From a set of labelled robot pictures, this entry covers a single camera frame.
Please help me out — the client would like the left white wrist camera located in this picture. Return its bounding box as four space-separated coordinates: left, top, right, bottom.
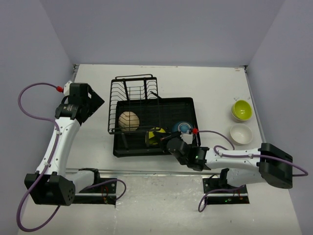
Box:
63 80 72 96

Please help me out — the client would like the yellow green bowl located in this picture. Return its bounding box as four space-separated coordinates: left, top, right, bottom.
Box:
231 100 253 116
145 127 166 146

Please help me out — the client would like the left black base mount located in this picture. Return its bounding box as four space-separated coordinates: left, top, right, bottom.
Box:
66 168 117 205

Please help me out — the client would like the wooden bowl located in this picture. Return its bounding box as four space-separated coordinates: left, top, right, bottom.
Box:
118 111 140 132

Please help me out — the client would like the blue patterned bowl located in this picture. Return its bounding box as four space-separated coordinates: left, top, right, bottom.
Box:
172 121 194 134

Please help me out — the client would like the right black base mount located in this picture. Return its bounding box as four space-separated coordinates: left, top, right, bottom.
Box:
201 169 250 206

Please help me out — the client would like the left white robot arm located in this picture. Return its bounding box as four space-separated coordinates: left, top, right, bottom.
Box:
24 83 104 206

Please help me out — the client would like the metal rail strip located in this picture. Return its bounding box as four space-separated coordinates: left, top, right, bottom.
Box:
63 167 221 179

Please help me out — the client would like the black drip tray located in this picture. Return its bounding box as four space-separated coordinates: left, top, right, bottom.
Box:
108 97 198 158

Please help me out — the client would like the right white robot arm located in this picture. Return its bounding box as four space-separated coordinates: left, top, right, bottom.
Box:
156 132 293 192

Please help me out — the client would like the beige white bowl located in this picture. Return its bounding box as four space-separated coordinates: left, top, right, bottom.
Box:
230 123 253 145
231 111 253 122

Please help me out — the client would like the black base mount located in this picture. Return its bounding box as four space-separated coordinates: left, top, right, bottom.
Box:
66 168 117 205
201 169 250 206

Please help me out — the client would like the black wire dish rack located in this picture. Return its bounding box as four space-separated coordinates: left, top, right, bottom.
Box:
108 74 161 151

